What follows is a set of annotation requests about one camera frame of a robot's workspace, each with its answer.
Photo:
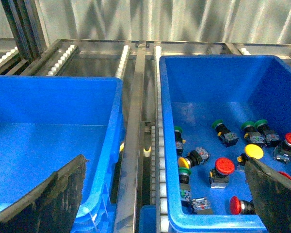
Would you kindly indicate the red mushroom push button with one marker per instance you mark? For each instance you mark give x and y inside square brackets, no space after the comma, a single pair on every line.
[219,175]

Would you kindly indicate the red push button far right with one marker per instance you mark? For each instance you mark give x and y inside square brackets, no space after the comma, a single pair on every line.
[282,152]

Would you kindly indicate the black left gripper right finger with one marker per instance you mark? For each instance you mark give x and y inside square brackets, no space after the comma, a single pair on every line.
[271,193]

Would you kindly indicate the blue parts bin with buttons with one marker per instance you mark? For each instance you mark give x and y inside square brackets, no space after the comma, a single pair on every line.
[198,90]

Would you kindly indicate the yellow mushroom push button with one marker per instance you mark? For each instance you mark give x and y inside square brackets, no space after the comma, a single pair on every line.
[250,151]

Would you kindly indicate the green push button front left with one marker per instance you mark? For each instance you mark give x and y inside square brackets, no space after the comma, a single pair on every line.
[185,188]

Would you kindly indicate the clear contact block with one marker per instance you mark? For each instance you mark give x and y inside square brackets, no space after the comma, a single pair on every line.
[201,206]

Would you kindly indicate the empty blue bin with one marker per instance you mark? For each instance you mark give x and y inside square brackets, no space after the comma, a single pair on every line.
[45,122]

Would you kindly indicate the green push button far right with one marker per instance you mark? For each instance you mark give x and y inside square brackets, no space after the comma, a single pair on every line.
[272,138]

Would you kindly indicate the yellow push button lying sideways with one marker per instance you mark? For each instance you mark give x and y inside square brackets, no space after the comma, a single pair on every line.
[196,157]

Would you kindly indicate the green push button centre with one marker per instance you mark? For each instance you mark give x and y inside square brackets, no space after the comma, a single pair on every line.
[227,137]

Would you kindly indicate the red push button near front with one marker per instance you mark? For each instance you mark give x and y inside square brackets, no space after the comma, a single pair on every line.
[241,207]

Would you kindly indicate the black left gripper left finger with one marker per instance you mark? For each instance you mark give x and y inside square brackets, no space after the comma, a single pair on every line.
[52,206]

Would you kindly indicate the red push button behind finger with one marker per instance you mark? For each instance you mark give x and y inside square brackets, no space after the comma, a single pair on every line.
[285,174]

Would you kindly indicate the green push button left wall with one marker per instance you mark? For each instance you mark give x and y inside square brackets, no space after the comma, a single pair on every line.
[178,140]

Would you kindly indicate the metal roller rack frame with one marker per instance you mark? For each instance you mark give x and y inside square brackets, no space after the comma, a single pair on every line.
[128,170]

